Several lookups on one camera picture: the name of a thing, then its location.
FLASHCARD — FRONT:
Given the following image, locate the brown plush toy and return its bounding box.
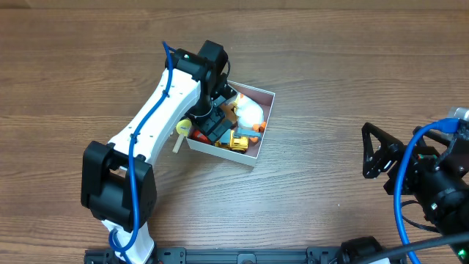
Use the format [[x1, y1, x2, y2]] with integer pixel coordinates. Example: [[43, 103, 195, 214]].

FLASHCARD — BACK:
[[220, 104, 237, 127]]

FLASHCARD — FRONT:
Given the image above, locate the red robot ball toy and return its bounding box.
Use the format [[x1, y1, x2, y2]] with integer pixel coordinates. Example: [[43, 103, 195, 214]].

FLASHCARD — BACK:
[[191, 130, 212, 144]]

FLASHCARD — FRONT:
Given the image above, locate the wooden pellet drum toy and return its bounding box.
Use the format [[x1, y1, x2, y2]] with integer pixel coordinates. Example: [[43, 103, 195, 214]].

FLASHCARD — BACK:
[[172, 119, 193, 153]]

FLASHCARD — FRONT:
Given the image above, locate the white duck plush toy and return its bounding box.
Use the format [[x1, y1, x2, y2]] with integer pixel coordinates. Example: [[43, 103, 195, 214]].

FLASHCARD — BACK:
[[228, 93, 267, 133]]

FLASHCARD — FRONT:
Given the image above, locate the yellow toy truck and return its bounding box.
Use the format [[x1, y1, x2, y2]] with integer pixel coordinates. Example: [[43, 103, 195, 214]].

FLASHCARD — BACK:
[[215, 128, 262, 154]]

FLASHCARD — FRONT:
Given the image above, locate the white cardboard box pink inside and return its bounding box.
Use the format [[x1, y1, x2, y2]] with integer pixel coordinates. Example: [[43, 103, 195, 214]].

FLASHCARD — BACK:
[[187, 81, 276, 167]]

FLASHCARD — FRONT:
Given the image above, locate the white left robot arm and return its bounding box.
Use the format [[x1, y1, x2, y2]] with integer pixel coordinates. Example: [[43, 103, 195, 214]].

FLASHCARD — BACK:
[[81, 40, 237, 263]]

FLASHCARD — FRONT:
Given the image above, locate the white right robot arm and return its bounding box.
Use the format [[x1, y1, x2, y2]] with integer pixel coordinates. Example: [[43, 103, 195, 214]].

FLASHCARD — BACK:
[[332, 107, 468, 263]]

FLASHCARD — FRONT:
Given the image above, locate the black thick cable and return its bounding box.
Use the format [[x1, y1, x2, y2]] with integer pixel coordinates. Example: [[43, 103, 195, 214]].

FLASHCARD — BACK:
[[357, 232, 469, 264]]

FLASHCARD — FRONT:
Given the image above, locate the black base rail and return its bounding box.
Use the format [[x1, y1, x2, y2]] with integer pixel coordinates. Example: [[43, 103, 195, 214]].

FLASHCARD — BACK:
[[84, 246, 407, 264]]

